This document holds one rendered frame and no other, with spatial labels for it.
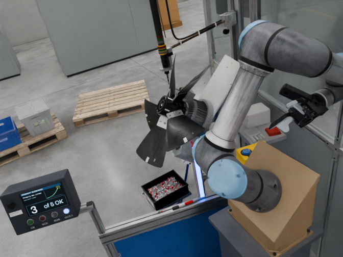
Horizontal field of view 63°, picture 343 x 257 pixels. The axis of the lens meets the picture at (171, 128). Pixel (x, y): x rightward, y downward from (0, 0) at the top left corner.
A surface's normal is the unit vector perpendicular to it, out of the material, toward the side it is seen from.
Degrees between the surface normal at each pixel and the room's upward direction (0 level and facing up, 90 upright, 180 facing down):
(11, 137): 90
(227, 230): 0
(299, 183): 45
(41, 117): 95
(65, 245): 0
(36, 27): 90
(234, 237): 0
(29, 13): 90
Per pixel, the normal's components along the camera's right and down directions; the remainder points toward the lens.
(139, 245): 0.24, 0.47
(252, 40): -0.86, -0.11
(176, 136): -0.40, -0.63
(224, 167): -0.69, -0.26
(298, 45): -0.15, -0.03
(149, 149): -0.48, -0.14
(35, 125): 0.55, 0.43
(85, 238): -0.18, -0.84
